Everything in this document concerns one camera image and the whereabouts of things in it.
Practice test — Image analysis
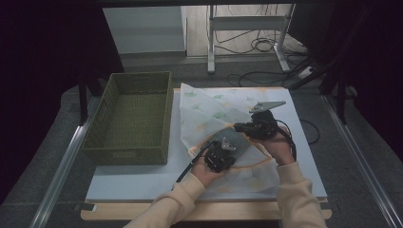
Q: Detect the dark curtain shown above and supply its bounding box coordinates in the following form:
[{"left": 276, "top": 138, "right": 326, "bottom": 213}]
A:
[
  {"left": 317, "top": 0, "right": 403, "bottom": 160},
  {"left": 0, "top": 0, "right": 125, "bottom": 203}
]

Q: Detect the white cabinet panel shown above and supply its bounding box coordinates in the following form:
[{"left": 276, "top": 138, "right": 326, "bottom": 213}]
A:
[{"left": 103, "top": 6, "right": 188, "bottom": 55}]

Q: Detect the black stand leg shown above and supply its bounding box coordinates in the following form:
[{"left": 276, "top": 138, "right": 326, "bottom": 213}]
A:
[
  {"left": 78, "top": 75, "right": 106, "bottom": 126},
  {"left": 336, "top": 82, "right": 348, "bottom": 124}
]

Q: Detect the white leaf-print laundry bag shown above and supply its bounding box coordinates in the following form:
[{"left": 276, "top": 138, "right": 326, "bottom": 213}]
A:
[{"left": 179, "top": 83, "right": 281, "bottom": 194}]

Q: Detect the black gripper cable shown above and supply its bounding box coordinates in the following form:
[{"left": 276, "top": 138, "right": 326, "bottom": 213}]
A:
[
  {"left": 275, "top": 119, "right": 297, "bottom": 162},
  {"left": 175, "top": 141, "right": 217, "bottom": 184}
]

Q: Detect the tangle of black floor cables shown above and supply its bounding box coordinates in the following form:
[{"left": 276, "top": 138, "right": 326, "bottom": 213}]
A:
[{"left": 213, "top": 29, "right": 317, "bottom": 88}]

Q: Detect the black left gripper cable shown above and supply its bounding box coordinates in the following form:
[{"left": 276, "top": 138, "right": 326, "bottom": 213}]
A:
[{"left": 175, "top": 141, "right": 217, "bottom": 184}]

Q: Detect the person's right hand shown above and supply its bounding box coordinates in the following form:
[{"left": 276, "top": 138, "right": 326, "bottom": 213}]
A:
[{"left": 251, "top": 126, "right": 296, "bottom": 166}]

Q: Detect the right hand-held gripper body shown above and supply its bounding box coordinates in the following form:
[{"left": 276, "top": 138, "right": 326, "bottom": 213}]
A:
[{"left": 249, "top": 100, "right": 287, "bottom": 141}]

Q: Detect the white power strip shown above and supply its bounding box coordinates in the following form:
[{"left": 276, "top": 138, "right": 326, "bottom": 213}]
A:
[{"left": 297, "top": 66, "right": 315, "bottom": 80}]

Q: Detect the aluminium rail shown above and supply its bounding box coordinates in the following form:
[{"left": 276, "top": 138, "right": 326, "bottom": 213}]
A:
[
  {"left": 29, "top": 96, "right": 103, "bottom": 228},
  {"left": 321, "top": 94, "right": 403, "bottom": 228}
]

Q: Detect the white table cover sheet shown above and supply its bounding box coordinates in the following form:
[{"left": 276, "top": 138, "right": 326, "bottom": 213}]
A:
[{"left": 85, "top": 87, "right": 328, "bottom": 203}]

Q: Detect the person's left hand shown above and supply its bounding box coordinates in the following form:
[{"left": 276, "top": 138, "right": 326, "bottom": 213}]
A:
[{"left": 189, "top": 154, "right": 227, "bottom": 188}]

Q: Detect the thin black looped cable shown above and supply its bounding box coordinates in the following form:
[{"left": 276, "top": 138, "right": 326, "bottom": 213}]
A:
[{"left": 298, "top": 118, "right": 321, "bottom": 145}]

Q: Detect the green woven basket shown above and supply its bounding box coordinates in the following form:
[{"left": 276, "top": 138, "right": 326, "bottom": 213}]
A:
[{"left": 81, "top": 71, "right": 175, "bottom": 166}]

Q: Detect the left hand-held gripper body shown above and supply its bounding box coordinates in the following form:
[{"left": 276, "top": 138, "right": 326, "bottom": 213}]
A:
[{"left": 203, "top": 136, "right": 239, "bottom": 174}]

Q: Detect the white metal stand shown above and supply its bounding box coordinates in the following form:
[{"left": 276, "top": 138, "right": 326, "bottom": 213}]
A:
[{"left": 207, "top": 3, "right": 296, "bottom": 74}]

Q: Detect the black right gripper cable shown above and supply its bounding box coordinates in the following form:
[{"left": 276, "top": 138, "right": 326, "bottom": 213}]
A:
[{"left": 275, "top": 119, "right": 297, "bottom": 162}]

